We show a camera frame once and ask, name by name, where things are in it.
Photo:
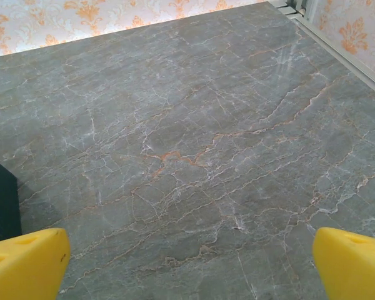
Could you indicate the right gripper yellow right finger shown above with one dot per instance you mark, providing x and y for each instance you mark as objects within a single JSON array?
[{"x": 356, "y": 272}]

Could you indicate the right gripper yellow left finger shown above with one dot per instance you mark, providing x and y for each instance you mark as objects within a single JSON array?
[{"x": 25, "y": 268}]

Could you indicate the starry night tin box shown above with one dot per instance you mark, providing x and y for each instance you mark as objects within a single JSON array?
[{"x": 1, "y": 203}]

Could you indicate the aluminium side frame rail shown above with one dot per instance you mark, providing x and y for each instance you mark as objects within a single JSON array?
[{"x": 347, "y": 61}]

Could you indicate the aluminium corner frame post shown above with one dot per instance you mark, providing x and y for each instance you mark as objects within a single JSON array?
[{"x": 300, "y": 4}]

